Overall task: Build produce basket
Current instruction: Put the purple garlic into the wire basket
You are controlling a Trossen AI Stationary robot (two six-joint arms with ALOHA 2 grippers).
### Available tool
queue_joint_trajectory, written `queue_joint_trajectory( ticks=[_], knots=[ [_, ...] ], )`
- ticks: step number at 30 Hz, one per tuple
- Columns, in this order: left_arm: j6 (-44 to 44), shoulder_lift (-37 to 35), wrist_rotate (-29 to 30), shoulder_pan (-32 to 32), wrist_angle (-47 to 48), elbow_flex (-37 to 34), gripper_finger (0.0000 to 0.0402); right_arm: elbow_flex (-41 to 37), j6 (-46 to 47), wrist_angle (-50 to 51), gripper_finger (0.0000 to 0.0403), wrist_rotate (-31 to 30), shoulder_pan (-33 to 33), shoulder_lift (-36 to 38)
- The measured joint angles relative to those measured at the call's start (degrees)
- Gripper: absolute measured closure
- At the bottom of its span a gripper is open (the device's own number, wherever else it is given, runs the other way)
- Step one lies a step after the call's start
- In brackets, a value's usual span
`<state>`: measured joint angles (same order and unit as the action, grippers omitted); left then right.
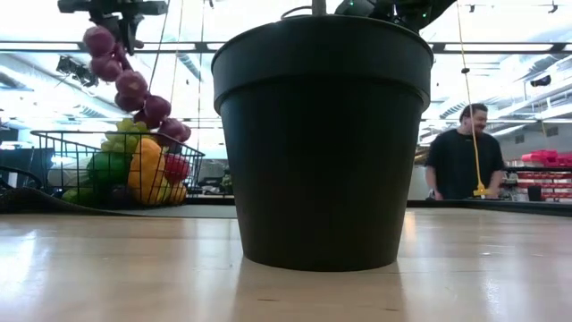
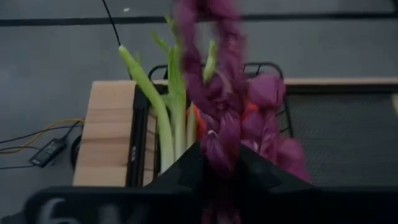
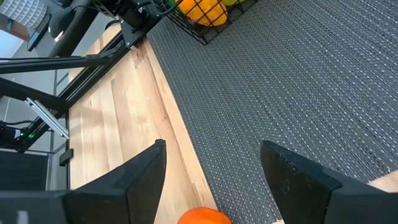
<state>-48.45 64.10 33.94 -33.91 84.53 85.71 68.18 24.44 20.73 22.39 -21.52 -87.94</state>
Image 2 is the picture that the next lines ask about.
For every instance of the orange ridged pumpkin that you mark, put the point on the orange ridged pumpkin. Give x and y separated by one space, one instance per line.
200 124

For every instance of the grey woven placemat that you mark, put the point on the grey woven placemat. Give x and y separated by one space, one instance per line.
342 133

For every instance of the black power adapter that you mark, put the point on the black power adapter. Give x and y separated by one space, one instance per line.
48 152

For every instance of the orange tangerine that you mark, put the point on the orange tangerine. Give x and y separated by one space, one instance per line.
250 110

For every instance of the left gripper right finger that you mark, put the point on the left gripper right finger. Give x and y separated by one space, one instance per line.
264 171

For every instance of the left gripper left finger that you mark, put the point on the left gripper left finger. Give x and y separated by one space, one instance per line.
186 171

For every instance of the pale green celery stalk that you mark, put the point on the pale green celery stalk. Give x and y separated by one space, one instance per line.
161 109

